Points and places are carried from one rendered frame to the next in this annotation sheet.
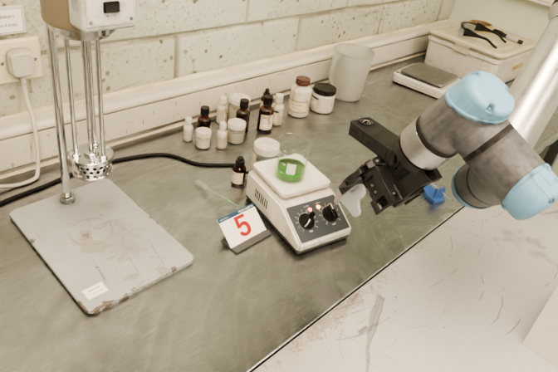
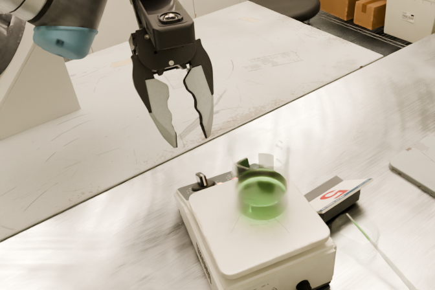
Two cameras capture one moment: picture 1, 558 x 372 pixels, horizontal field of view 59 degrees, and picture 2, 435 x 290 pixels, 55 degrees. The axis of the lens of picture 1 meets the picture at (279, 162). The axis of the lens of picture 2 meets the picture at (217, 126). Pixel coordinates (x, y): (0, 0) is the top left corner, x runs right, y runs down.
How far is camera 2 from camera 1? 1.16 m
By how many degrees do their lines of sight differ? 109
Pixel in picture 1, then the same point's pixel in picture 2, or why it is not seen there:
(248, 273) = (319, 155)
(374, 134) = (173, 6)
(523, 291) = (21, 146)
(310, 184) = (227, 186)
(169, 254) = (421, 164)
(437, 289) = (112, 145)
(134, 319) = (423, 114)
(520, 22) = not seen: outside the picture
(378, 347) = not seen: hidden behind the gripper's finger
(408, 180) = not seen: hidden behind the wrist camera
